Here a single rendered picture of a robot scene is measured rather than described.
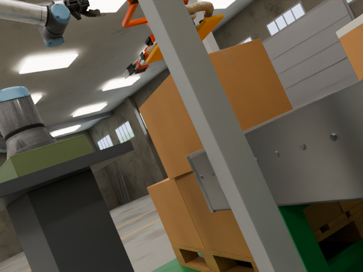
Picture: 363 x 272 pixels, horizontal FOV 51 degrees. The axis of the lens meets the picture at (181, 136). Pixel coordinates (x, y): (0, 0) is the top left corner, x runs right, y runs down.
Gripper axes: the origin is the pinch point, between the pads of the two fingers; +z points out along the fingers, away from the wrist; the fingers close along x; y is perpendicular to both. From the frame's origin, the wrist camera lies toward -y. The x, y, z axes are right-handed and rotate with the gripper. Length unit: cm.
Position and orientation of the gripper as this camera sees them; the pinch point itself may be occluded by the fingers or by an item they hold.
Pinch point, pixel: (100, 2)
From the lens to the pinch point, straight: 217.6
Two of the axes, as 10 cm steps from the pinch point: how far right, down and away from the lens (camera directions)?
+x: -4.1, -9.1, 0.6
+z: 8.4, -3.5, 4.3
